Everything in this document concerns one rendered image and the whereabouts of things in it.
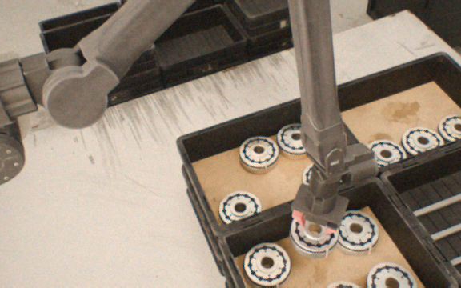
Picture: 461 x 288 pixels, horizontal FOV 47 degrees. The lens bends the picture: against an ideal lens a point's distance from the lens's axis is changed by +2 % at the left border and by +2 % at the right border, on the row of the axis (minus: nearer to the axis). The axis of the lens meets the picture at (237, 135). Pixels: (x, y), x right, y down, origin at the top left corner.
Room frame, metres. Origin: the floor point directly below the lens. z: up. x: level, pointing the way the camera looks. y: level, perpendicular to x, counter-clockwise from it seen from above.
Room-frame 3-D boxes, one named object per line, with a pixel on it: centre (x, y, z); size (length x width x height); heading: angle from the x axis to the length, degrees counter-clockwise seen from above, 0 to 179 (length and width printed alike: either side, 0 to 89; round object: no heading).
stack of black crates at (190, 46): (1.85, 0.17, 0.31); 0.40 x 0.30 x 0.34; 111
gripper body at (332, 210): (0.58, -0.16, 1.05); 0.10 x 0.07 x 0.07; 64
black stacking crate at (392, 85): (0.93, -0.46, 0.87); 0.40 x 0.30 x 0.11; 110
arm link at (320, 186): (0.58, -0.17, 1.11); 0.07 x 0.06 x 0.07; 111
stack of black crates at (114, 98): (1.70, 0.54, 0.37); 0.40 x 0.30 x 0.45; 111
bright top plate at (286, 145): (0.90, -0.16, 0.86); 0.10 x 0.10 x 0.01
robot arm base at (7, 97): (0.50, 0.31, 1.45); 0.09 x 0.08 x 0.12; 21
